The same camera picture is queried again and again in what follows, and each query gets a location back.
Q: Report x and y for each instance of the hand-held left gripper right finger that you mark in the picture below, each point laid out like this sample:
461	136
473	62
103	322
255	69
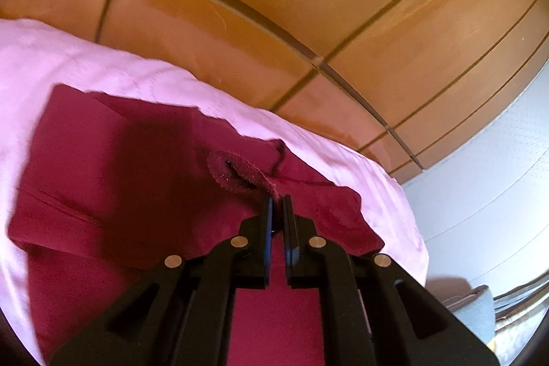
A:
291	254

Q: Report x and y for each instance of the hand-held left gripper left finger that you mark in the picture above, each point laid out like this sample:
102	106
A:
270	246

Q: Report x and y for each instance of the dark red garment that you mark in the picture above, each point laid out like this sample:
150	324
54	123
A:
128	177

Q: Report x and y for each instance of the light blue cloth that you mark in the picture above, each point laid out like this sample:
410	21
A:
476	306

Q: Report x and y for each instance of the pink bedsheet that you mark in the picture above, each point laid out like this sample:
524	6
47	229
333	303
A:
64	61

